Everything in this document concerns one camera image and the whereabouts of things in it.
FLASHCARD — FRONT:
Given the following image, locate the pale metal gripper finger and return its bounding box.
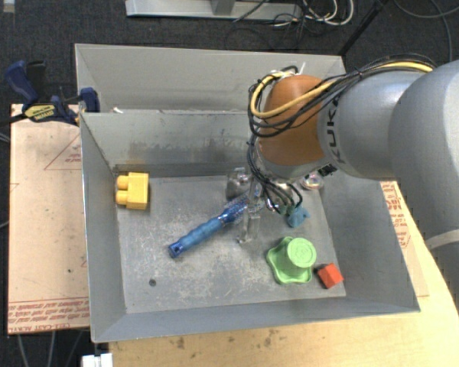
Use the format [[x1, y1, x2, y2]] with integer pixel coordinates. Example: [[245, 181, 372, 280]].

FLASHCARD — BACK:
[[236, 203, 251, 244], [249, 189, 262, 242]]

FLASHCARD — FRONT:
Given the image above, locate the blue small toy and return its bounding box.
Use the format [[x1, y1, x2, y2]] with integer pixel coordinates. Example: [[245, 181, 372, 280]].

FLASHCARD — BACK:
[[285, 206, 311, 229]]

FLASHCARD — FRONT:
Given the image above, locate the green toy cup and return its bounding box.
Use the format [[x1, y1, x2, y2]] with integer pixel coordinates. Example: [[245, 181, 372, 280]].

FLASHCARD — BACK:
[[265, 235, 318, 286]]

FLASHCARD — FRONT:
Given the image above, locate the grey metal bin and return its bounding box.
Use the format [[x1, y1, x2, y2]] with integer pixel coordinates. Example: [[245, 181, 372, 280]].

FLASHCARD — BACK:
[[74, 43, 422, 344]]

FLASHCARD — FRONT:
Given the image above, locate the red small block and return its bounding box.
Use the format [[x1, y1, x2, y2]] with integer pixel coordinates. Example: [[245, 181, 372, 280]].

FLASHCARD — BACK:
[[316, 262, 346, 291]]

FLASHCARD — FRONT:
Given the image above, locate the yellow toy building block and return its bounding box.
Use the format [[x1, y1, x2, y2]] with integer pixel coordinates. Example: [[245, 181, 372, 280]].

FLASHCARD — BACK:
[[115, 171, 151, 211]]

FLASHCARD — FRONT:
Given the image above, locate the brown cardboard board, red print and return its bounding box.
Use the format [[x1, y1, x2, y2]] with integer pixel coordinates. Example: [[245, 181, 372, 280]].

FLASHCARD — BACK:
[[7, 103, 431, 336]]

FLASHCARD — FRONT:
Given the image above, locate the blue brush with handle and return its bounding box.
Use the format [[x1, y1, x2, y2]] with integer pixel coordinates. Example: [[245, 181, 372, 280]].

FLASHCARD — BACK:
[[168, 198, 254, 260]]

